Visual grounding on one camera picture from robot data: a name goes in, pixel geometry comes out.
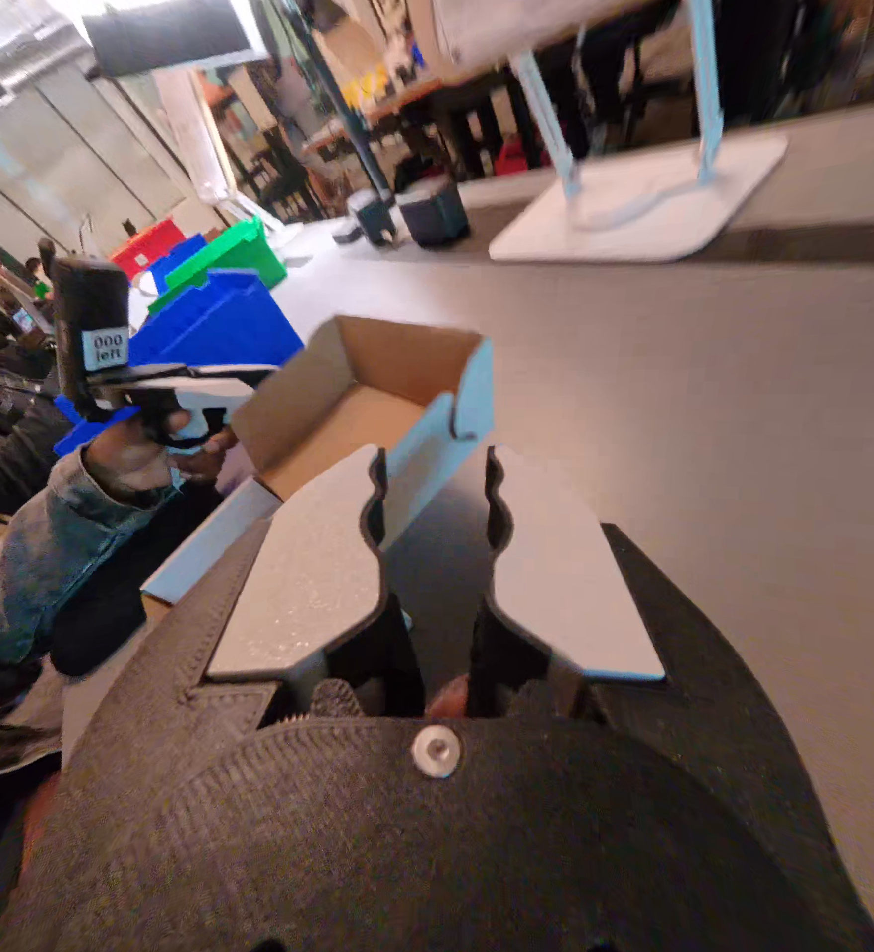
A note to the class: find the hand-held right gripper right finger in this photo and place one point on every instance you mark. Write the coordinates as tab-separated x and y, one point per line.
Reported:
563	580

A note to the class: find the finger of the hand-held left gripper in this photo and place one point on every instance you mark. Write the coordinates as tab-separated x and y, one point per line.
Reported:
214	390

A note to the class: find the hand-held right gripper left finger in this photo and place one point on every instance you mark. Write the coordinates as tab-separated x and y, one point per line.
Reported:
310	580

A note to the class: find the white cardboard mailer box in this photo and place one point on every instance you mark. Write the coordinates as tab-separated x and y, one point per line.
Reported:
377	416

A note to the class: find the person's left forearm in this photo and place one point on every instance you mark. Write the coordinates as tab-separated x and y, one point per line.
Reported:
28	565

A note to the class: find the grey desk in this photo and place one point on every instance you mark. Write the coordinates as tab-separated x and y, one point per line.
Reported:
705	409

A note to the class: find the person's left hand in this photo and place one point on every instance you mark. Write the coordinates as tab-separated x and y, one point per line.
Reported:
128	461

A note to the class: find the person's right hand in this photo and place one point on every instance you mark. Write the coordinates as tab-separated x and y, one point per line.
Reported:
448	699

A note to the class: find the blue plastic bin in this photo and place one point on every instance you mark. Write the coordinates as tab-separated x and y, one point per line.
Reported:
180	260
221	327

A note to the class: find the red plastic bin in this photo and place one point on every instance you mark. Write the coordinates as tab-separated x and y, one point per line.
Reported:
147	249

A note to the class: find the green plastic bin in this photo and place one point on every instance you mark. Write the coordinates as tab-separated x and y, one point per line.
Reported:
236	253

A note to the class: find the person's dark clothing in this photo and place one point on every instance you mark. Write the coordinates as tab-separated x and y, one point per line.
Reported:
109	617

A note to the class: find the black round container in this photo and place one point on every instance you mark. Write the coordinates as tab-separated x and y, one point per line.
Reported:
370	216
433	212

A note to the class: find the dark hanging panel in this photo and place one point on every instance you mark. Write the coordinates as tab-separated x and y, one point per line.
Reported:
176	33

